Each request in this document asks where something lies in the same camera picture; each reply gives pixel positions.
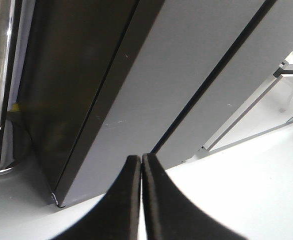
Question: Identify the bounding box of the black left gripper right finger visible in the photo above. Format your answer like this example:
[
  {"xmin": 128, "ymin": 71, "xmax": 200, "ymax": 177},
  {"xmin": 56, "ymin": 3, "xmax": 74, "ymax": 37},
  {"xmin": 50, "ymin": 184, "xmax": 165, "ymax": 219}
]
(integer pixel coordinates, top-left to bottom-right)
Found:
[{"xmin": 141, "ymin": 153, "xmax": 244, "ymax": 240}]

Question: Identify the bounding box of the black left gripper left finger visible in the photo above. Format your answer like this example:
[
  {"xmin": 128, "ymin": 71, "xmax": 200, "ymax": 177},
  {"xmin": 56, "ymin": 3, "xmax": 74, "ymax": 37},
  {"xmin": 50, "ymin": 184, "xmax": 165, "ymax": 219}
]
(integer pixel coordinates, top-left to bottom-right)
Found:
[{"xmin": 54, "ymin": 155, "xmax": 141, "ymax": 240}]

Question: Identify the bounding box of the open grey fridge body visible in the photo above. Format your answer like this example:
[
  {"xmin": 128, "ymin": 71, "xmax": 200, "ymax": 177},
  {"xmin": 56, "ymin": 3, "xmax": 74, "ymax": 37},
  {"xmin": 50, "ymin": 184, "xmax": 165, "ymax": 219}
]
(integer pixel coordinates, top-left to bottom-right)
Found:
[{"xmin": 18, "ymin": 0, "xmax": 293, "ymax": 199}]

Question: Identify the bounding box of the yellow floor tape line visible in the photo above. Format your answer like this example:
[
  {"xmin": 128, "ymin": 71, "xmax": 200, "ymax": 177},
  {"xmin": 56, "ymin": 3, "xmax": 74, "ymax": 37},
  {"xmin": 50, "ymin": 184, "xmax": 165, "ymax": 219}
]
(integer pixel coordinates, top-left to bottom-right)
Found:
[{"xmin": 5, "ymin": 102, "xmax": 20, "ymax": 113}]

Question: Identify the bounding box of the grey appliance cabinet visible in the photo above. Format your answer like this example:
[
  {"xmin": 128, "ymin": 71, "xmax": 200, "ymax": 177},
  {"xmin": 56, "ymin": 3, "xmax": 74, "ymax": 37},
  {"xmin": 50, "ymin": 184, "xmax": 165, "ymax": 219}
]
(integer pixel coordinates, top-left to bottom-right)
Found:
[{"xmin": 200, "ymin": 51, "xmax": 293, "ymax": 155}]

